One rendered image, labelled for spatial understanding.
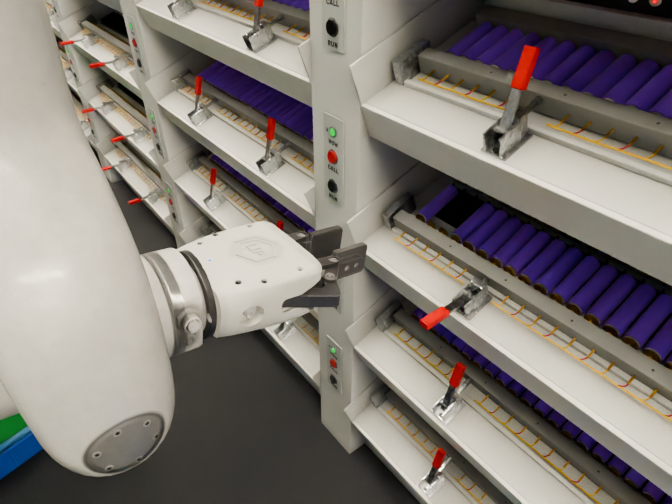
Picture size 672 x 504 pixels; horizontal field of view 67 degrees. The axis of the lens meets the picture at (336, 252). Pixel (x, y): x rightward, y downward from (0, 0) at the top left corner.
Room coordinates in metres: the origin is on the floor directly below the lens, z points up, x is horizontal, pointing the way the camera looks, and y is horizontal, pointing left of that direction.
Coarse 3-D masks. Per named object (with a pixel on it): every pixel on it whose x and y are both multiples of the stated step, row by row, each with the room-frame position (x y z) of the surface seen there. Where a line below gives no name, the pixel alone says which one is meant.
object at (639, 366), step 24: (408, 216) 0.57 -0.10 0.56; (432, 240) 0.52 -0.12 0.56; (456, 264) 0.49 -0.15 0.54; (480, 264) 0.46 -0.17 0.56; (504, 288) 0.43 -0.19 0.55; (528, 288) 0.42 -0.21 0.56; (552, 312) 0.39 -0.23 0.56; (576, 336) 0.36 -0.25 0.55; (600, 336) 0.35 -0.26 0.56; (624, 360) 0.32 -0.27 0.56; (648, 360) 0.32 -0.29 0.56; (648, 384) 0.30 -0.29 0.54
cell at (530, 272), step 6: (558, 240) 0.48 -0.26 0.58; (552, 246) 0.47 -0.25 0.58; (558, 246) 0.47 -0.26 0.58; (564, 246) 0.47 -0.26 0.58; (546, 252) 0.46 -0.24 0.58; (552, 252) 0.46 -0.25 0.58; (558, 252) 0.46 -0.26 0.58; (540, 258) 0.46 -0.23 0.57; (546, 258) 0.46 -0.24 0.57; (552, 258) 0.46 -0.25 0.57; (534, 264) 0.45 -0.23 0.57; (540, 264) 0.45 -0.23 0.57; (546, 264) 0.45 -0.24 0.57; (528, 270) 0.45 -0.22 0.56; (534, 270) 0.44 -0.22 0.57; (540, 270) 0.45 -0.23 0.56; (528, 276) 0.44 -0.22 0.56; (534, 276) 0.44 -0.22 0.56
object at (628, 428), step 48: (384, 192) 0.59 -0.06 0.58; (432, 192) 0.63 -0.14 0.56; (384, 240) 0.56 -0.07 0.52; (432, 288) 0.47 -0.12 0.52; (480, 336) 0.39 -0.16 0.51; (528, 336) 0.38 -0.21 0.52; (528, 384) 0.35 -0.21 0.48; (576, 384) 0.32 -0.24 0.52; (624, 384) 0.31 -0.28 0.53; (624, 432) 0.27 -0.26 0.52
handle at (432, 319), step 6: (468, 294) 0.42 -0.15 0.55; (456, 300) 0.42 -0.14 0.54; (462, 300) 0.42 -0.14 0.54; (468, 300) 0.42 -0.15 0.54; (444, 306) 0.41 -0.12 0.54; (450, 306) 0.41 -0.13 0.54; (456, 306) 0.41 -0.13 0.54; (432, 312) 0.40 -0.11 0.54; (438, 312) 0.40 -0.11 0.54; (444, 312) 0.40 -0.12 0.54; (450, 312) 0.40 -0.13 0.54; (426, 318) 0.39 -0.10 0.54; (432, 318) 0.39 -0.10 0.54; (438, 318) 0.39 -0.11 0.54; (444, 318) 0.40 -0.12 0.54; (420, 324) 0.39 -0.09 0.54; (426, 324) 0.38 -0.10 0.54; (432, 324) 0.39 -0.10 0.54
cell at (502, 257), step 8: (528, 224) 0.51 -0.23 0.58; (520, 232) 0.50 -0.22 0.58; (528, 232) 0.50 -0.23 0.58; (512, 240) 0.49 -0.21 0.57; (520, 240) 0.49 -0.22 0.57; (528, 240) 0.50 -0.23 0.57; (504, 248) 0.48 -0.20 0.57; (512, 248) 0.48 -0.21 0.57; (520, 248) 0.49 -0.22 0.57; (496, 256) 0.47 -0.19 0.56; (504, 256) 0.47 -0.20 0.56; (512, 256) 0.48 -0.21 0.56; (504, 264) 0.47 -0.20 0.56
